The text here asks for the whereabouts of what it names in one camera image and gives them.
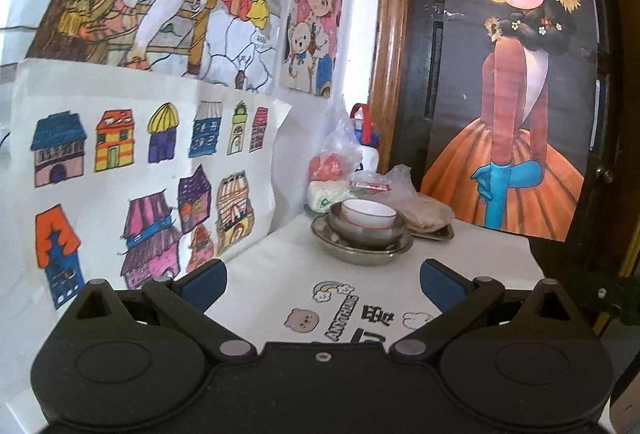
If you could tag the steel rectangular tray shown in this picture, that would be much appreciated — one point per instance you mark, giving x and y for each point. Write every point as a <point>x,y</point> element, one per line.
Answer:
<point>440,234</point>

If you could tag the red labelled packet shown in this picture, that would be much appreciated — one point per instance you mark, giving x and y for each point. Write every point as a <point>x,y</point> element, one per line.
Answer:
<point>370,185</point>

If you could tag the black door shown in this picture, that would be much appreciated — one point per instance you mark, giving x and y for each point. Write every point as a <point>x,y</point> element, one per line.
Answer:
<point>430,63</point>

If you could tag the steel plate with sticker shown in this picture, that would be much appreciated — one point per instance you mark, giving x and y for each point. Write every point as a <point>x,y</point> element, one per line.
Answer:
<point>320,230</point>

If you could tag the steel bowl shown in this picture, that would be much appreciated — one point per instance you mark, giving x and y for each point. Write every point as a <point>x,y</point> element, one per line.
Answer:
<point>365,236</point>

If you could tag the flatbread in plastic bag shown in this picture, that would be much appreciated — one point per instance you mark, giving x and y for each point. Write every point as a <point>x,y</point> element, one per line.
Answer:
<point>425,211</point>

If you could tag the metal door knob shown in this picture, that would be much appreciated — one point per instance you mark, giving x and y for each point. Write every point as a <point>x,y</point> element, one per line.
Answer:
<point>608,174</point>

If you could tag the wooden door frame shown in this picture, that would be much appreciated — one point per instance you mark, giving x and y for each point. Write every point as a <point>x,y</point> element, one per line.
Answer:
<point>390,38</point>

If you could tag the white bowl with red rim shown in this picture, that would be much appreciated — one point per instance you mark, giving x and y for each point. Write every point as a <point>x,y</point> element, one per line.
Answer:
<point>370,214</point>

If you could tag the red food in plastic bag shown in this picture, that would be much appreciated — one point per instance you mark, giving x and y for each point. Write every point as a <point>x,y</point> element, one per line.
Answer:
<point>327,168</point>

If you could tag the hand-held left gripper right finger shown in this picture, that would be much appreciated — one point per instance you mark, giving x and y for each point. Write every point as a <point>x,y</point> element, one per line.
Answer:
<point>442,286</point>

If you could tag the wall poster with orange dress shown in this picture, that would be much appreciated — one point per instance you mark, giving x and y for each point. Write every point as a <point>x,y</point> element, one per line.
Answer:
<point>515,88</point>

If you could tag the small drawing with teddy bear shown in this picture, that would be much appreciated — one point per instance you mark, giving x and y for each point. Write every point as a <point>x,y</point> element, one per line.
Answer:
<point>315,13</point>

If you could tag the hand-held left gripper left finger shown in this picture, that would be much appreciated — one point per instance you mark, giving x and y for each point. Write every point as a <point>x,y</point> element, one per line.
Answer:
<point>202,286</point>

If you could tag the coloured houses drawing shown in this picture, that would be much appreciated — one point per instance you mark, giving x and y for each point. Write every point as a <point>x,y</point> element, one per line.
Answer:
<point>150,174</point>

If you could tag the white buns in plastic bag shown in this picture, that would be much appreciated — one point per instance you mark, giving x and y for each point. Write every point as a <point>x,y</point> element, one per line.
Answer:
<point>320,199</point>

